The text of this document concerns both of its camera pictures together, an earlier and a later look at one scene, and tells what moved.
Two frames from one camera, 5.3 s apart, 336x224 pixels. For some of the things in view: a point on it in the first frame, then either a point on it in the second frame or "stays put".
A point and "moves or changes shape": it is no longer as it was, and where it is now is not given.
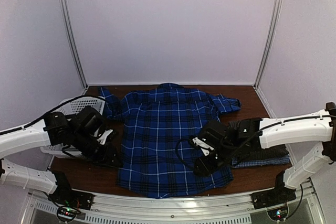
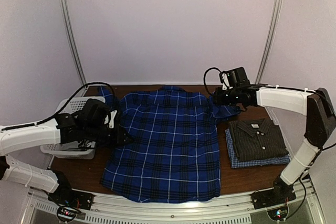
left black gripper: (105, 159) to (118, 137)
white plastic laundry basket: (68, 108) stays put
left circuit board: (66, 214) stays put
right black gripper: (206, 168) to (218, 97)
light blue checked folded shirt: (241, 162) stays put
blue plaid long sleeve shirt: (155, 125) moves or changes shape
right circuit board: (277, 213) stays put
